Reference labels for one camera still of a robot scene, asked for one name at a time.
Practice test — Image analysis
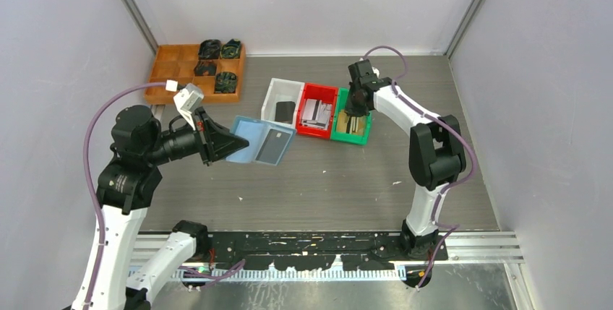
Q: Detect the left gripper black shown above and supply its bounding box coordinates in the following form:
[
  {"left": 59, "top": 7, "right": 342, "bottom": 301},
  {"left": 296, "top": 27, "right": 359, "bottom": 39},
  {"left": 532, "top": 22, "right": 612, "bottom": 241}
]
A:
[{"left": 145, "top": 106, "right": 249, "bottom": 165}]

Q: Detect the blue leather card holder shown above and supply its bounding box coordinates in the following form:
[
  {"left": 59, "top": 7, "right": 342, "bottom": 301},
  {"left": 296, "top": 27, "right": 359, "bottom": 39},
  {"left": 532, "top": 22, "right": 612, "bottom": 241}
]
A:
[{"left": 225, "top": 116, "right": 295, "bottom": 166}]

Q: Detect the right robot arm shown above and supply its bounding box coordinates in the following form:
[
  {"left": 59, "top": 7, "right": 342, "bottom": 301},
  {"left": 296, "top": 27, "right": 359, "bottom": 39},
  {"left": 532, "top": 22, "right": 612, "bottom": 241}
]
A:
[{"left": 346, "top": 60, "right": 466, "bottom": 260}]

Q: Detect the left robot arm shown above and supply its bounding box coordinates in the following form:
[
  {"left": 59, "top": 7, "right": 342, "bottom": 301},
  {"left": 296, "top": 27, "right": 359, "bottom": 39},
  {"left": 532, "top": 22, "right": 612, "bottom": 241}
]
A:
[{"left": 70, "top": 105, "right": 249, "bottom": 309}]

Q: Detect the gold cards pile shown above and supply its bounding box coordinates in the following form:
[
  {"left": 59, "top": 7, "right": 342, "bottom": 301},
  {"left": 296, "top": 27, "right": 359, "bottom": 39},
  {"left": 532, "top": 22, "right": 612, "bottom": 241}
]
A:
[{"left": 335, "top": 110, "right": 367, "bottom": 137}]

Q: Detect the white cards pile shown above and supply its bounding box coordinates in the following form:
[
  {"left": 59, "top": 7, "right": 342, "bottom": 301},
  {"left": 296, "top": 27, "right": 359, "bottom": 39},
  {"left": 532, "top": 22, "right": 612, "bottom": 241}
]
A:
[{"left": 300, "top": 99, "right": 333, "bottom": 130}]

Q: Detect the dark card in holder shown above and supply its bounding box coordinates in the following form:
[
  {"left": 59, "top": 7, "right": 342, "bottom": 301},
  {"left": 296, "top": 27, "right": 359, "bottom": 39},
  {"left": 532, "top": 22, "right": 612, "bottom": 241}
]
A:
[{"left": 255, "top": 128, "right": 295, "bottom": 165}]

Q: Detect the black card stack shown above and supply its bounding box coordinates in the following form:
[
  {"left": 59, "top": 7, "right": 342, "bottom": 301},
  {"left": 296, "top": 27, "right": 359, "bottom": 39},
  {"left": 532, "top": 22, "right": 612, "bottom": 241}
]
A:
[{"left": 274, "top": 100, "right": 296, "bottom": 125}]

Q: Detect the green plastic bin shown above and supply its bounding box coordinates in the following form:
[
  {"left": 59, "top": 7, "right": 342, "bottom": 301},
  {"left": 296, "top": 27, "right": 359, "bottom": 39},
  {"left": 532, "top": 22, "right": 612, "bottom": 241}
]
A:
[{"left": 330, "top": 88, "right": 372, "bottom": 145}]

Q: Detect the red plastic bin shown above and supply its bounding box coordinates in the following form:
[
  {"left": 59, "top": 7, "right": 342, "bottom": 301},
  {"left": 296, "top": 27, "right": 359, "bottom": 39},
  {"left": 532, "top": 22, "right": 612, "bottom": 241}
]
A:
[{"left": 295, "top": 82, "right": 339, "bottom": 139}]

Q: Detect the rolled dark tie bottom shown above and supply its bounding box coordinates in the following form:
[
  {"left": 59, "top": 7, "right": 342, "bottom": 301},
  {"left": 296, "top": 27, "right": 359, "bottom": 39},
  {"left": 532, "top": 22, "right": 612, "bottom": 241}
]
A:
[{"left": 214, "top": 72, "right": 238, "bottom": 94}]

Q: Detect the rolled dark tie middle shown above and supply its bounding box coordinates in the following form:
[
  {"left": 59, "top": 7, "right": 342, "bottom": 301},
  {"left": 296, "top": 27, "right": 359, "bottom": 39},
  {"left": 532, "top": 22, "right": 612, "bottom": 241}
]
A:
[{"left": 193, "top": 60, "right": 217, "bottom": 77}]

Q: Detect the white plastic bin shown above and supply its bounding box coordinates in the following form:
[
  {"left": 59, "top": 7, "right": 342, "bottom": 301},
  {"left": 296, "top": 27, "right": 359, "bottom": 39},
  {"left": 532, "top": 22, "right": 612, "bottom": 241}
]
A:
[{"left": 260, "top": 78, "right": 305, "bottom": 134}]

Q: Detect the rolled dark tie top-right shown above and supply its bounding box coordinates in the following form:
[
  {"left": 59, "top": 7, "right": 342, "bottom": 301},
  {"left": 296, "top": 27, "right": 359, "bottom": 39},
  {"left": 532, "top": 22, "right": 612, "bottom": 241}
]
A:
[{"left": 220, "top": 38, "right": 242, "bottom": 59}]

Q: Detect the rolled dark tie top-left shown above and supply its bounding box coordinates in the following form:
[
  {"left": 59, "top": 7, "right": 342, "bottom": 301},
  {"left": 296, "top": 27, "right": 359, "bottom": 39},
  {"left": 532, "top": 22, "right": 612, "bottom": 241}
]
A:
[{"left": 198, "top": 39, "right": 222, "bottom": 60}]

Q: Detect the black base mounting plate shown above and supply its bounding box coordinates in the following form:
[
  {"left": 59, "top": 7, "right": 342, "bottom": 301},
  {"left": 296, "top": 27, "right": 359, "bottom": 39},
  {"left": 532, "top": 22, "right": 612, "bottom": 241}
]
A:
[{"left": 187, "top": 231, "right": 437, "bottom": 272}]

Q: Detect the aluminium frame rail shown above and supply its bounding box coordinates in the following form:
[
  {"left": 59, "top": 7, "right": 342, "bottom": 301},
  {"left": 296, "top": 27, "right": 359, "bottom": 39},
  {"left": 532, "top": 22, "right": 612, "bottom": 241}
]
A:
[{"left": 128, "top": 232, "right": 523, "bottom": 287}]

